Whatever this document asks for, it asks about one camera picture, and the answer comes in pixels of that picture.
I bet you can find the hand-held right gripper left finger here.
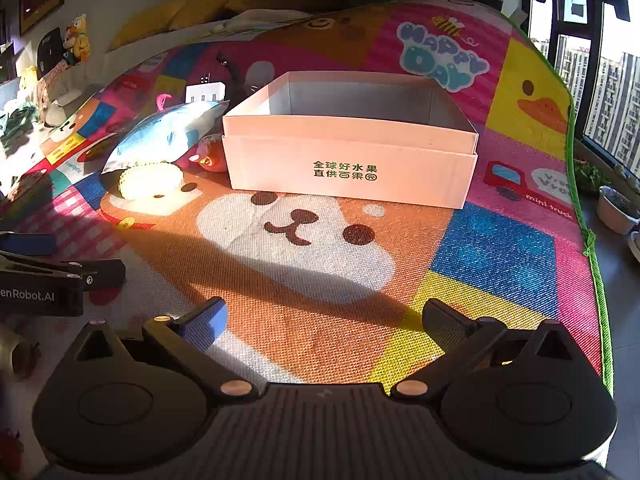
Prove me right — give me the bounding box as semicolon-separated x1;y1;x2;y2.
75;297;268;401

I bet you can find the white power adapter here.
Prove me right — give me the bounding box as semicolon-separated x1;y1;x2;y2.
186;82;226;106

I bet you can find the white blanket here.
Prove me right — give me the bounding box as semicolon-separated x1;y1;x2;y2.
200;9;311;36

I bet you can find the pink cardboard box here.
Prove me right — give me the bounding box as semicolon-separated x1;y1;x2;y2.
221;71;480;209

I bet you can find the black window frame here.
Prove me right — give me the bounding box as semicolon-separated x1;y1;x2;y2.
547;0;640;181

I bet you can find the green cloth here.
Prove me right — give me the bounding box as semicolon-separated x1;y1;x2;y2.
0;100;41;148

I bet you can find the black bag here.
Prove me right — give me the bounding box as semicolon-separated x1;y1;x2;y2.
37;29;68;73

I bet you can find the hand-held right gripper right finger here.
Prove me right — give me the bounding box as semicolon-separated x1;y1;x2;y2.
390;299;576;402

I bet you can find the colourful cartoon play mat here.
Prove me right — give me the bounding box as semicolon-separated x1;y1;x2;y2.
0;0;616;396

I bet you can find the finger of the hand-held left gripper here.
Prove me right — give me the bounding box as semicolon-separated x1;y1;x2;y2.
0;251;127;292
0;231;57;257

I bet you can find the yellow plush toy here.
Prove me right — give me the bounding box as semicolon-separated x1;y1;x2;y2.
62;14;92;67

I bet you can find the pale yellow round toy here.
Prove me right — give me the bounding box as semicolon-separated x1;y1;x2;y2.
118;161;182;200

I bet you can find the green potted plant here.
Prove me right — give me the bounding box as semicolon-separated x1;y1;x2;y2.
572;157;616;196

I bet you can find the blue white plush pillow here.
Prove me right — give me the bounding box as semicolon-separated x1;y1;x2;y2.
101;100;231;175

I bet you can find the pink plastic toy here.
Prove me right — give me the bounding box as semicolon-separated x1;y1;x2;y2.
175;135;226;173

